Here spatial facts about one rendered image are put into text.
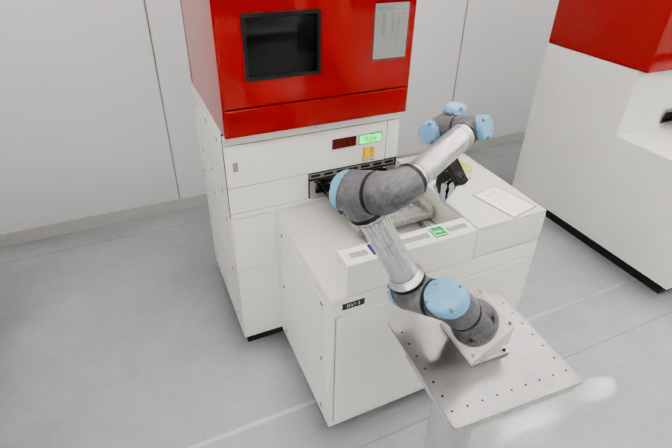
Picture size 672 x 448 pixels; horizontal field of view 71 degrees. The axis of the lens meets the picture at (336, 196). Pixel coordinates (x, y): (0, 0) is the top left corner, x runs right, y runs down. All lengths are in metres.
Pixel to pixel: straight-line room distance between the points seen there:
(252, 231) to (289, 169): 0.34
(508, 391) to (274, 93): 1.28
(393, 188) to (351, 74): 0.88
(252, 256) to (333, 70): 0.93
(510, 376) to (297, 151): 1.18
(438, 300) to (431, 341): 0.24
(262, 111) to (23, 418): 1.77
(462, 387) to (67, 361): 2.03
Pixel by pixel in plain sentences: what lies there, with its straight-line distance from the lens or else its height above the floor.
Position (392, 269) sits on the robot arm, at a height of 1.10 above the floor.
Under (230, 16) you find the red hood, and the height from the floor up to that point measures 1.67.
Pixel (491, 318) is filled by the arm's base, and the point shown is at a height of 0.94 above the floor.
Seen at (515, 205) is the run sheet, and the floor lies 0.97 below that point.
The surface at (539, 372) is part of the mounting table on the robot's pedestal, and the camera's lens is 1.64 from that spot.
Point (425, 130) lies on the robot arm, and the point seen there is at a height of 1.41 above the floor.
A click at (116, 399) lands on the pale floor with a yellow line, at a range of 2.64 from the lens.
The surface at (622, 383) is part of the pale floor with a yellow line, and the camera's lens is 2.92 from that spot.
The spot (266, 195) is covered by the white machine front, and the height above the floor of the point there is 0.91.
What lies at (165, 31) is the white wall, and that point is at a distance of 3.31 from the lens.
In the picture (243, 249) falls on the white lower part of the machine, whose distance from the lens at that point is 2.23.
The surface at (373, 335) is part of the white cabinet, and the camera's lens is 1.94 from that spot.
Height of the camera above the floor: 2.01
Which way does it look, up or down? 32 degrees down
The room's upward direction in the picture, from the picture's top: 1 degrees clockwise
